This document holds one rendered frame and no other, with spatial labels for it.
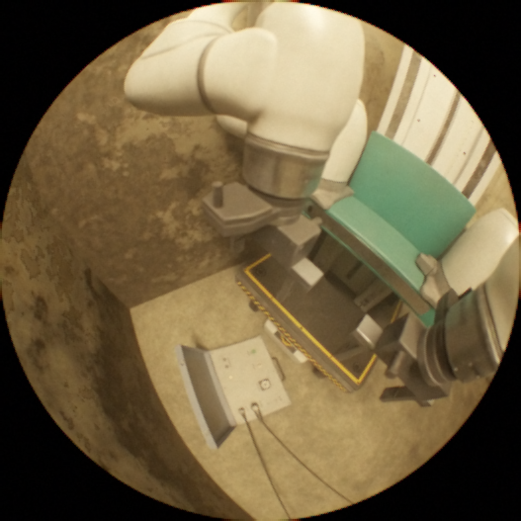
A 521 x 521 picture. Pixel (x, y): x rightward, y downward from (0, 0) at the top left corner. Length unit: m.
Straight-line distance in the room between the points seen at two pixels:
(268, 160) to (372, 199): 0.44
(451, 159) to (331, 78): 0.51
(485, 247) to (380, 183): 0.32
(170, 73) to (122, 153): 0.43
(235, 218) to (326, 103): 0.12
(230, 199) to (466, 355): 0.26
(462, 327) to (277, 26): 0.27
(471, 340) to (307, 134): 0.22
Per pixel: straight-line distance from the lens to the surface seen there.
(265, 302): 0.70
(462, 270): 0.46
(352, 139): 0.44
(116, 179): 0.64
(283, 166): 0.17
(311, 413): 1.04
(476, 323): 0.19
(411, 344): 0.23
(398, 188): 0.55
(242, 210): 0.17
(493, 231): 0.45
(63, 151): 0.65
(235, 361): 0.89
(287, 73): 0.15
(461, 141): 0.63
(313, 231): 0.23
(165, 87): 0.22
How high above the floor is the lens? 0.95
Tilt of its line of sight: 52 degrees down
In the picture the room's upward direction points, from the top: 13 degrees clockwise
